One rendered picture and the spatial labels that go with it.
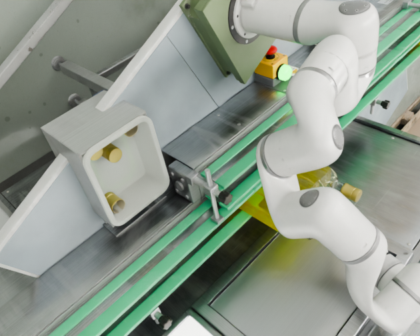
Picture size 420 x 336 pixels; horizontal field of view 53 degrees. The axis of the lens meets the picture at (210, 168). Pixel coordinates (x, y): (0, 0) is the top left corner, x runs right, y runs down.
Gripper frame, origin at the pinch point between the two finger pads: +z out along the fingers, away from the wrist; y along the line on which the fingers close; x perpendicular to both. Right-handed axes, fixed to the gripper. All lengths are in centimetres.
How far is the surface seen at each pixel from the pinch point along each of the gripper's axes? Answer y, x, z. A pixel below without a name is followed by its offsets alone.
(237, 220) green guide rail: -3.1, 16.3, 16.9
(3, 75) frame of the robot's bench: 26, 53, 84
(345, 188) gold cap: 1.7, -9.9, 5.2
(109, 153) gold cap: 28, 40, 25
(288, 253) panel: -12.5, 8.0, 6.1
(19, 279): -16, 74, 47
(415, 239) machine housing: -15.6, -23.4, -8.5
